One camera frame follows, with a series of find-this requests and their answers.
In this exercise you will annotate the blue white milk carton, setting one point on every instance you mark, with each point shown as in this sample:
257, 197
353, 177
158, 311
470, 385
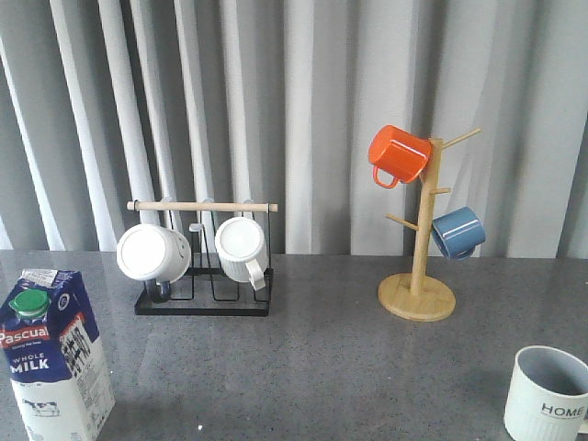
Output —
55, 357

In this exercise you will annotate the white HOME mug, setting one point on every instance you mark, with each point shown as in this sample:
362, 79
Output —
547, 396

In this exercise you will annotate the white ribbed mug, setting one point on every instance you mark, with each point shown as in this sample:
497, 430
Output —
241, 246

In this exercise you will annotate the orange mug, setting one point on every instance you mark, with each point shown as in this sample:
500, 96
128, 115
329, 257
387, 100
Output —
397, 156

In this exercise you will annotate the wooden mug tree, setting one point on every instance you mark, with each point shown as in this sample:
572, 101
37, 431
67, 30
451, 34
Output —
415, 296

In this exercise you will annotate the white smiley mug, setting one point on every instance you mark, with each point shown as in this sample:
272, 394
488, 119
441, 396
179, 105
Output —
148, 251

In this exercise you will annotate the blue mug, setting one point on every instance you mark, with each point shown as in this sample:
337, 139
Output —
458, 233

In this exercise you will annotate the grey pleated curtain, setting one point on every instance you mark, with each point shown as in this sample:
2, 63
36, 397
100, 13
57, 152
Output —
103, 102

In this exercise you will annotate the black wire mug rack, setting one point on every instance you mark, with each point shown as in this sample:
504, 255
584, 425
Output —
205, 289

